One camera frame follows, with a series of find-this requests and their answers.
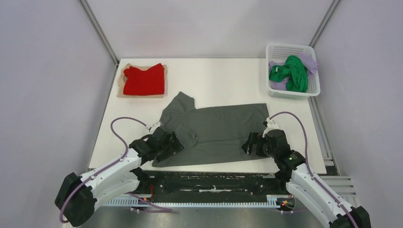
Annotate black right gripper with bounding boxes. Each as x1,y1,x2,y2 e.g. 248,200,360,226
241,133,278,160

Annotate beige folded t shirt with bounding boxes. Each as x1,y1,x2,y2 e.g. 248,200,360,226
117,64,167,98

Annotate grey t shirt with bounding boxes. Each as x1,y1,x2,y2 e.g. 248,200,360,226
152,92,269,167

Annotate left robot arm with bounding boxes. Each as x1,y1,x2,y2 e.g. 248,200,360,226
55,127,184,227

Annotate aluminium frame rails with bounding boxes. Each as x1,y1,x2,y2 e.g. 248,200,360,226
63,97,358,228

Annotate green t shirt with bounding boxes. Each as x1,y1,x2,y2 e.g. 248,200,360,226
269,55,308,93

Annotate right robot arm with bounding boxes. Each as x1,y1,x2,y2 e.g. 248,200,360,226
242,129,372,228

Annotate white plastic laundry basket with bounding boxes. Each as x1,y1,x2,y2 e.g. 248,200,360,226
265,43,320,99

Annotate right aluminium corner post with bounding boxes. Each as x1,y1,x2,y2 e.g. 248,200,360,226
309,0,341,48

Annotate white slotted cable duct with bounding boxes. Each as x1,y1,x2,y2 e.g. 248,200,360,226
103,195,295,209

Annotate left aluminium corner post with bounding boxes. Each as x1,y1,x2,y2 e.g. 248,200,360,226
78,0,119,66

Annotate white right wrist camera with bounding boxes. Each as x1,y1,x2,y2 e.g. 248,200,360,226
262,117,280,137

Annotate red folded t shirt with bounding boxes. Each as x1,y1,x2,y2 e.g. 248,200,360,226
123,63,165,96

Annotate aluminium corner post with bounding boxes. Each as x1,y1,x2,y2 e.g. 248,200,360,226
309,0,341,48
78,0,119,66

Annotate lilac t shirt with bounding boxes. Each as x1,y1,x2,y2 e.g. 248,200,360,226
269,53,318,89

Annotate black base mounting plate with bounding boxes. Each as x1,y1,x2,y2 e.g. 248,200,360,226
133,171,290,203

